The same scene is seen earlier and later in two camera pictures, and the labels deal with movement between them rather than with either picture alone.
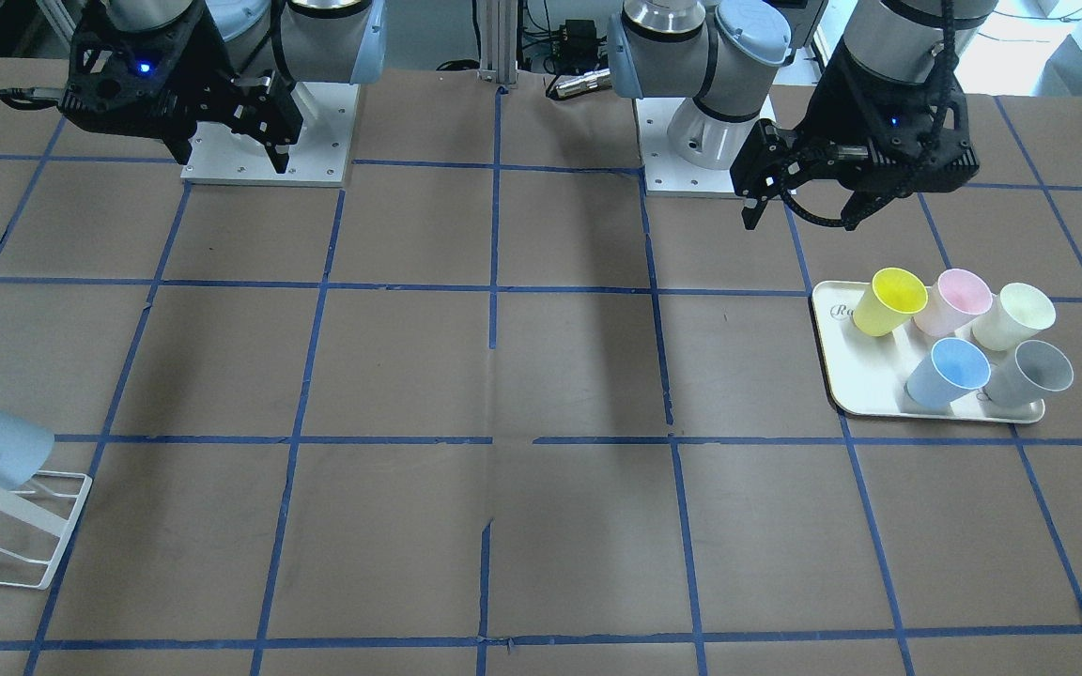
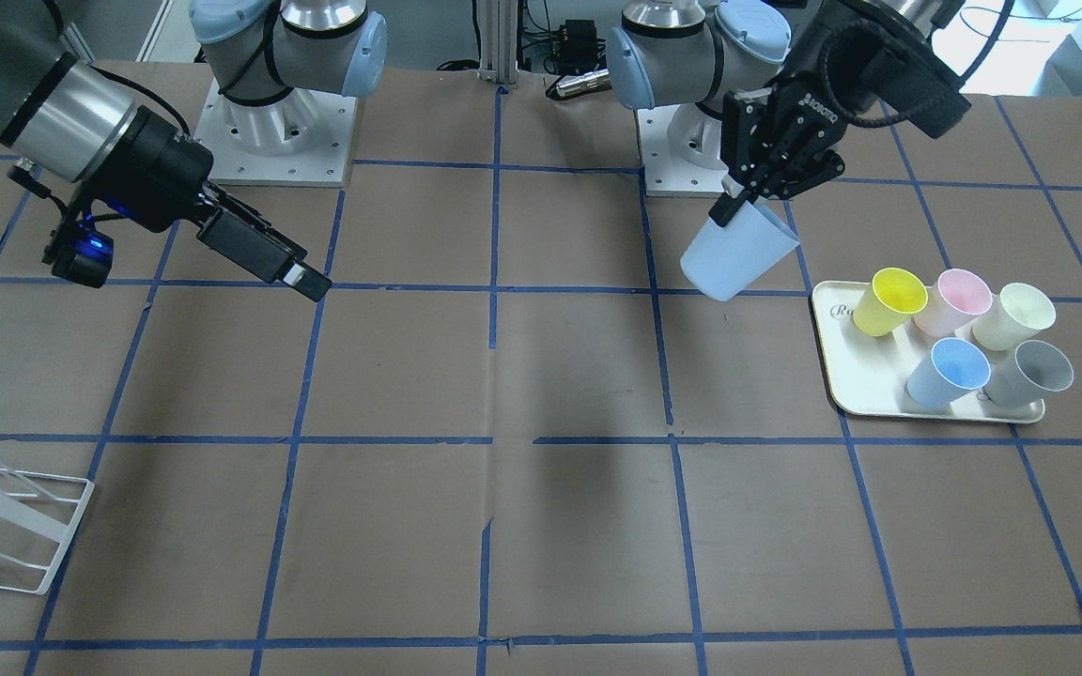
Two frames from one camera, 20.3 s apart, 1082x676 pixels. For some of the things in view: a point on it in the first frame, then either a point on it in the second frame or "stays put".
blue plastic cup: [954, 367] stays put
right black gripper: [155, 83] -> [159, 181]
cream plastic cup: [1015, 314] stays put
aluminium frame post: [498, 41] stays put
